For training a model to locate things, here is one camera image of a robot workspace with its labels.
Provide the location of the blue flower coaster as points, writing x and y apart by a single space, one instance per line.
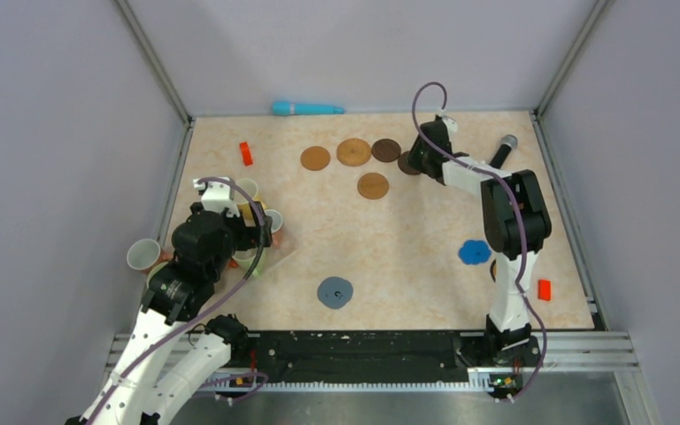
474 252

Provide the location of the light green mug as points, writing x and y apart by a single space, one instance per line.
249 260

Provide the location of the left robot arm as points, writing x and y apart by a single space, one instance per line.
138 390

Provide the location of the dark wooden coaster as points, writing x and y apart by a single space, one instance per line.
404 166
386 150

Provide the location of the brown paw print coaster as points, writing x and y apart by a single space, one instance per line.
493 270

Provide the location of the black microphone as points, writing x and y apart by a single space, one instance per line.
506 145

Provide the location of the red block near cups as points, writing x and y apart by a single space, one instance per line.
246 155

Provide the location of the woven rattan coaster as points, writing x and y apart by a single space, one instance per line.
353 152

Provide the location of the grey silicone coaster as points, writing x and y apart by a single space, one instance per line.
335 292

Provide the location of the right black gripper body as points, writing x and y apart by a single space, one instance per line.
418 158

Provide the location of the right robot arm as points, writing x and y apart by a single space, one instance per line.
515 222

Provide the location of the red block at right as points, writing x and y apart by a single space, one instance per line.
544 290

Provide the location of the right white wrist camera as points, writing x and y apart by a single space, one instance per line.
450 123

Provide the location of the pink printed mug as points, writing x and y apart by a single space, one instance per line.
277 226

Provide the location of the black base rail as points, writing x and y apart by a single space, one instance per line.
385 361

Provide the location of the light wooden coaster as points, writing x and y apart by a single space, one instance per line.
315 158
373 186

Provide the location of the turquoise microphone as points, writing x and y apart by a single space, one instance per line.
286 108

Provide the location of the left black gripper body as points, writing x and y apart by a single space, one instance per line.
245 236

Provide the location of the pale green mug off table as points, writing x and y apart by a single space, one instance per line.
155 270

